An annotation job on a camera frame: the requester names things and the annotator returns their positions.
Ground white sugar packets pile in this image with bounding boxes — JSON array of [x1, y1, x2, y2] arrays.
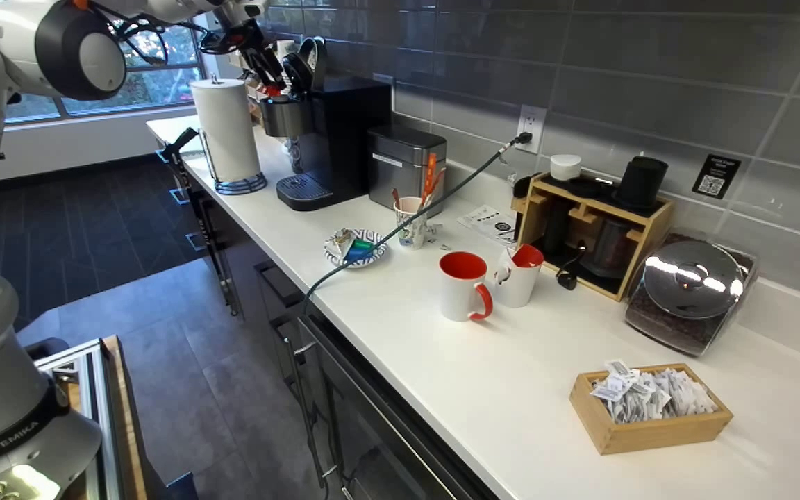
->
[[592, 358, 719, 427]]

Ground black coffee scoop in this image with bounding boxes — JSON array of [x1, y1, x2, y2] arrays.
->
[[552, 262, 588, 292]]

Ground wooden tray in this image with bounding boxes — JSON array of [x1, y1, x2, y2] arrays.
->
[[566, 358, 735, 459]]

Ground stainless steel box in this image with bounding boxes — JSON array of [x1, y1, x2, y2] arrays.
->
[[366, 123, 449, 216]]

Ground black wall sign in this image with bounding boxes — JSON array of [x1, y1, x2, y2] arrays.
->
[[688, 153, 745, 202]]

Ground small white cup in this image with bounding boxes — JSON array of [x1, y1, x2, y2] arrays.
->
[[546, 149, 585, 185]]

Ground round silver countertop appliance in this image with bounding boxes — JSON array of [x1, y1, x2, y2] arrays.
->
[[623, 231, 759, 358]]

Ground black Keurig coffee machine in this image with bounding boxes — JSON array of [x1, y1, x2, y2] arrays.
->
[[255, 37, 395, 213]]

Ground teal power cable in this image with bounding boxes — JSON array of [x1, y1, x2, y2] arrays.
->
[[301, 131, 532, 308]]

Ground silver dishwasher handle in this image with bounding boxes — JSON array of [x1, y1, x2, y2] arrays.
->
[[301, 315, 466, 500]]

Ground small white paper packet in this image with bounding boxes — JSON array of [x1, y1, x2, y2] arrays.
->
[[466, 202, 516, 245]]

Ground window with white frame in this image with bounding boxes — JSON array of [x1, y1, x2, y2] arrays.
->
[[0, 12, 228, 127]]

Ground black canister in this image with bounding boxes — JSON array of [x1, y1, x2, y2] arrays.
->
[[616, 153, 671, 213]]

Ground white mug red interior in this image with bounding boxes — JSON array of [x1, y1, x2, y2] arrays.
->
[[492, 241, 546, 312]]

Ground long orange packet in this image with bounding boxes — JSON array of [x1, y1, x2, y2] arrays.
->
[[417, 149, 445, 216]]

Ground white wall outlet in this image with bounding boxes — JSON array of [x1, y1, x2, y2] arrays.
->
[[513, 102, 549, 156]]

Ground white paper towel roll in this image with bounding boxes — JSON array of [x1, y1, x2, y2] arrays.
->
[[188, 78, 269, 190]]

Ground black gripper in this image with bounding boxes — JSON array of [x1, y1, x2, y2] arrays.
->
[[216, 17, 288, 94]]

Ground aluminium robot cart frame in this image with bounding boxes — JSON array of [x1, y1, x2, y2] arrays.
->
[[32, 334, 152, 500]]

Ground blue patterned paper plate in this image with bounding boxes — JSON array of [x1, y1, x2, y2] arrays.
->
[[324, 227, 389, 273]]

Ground wooden organizer rack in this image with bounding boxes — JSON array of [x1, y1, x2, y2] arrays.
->
[[507, 174, 674, 302]]

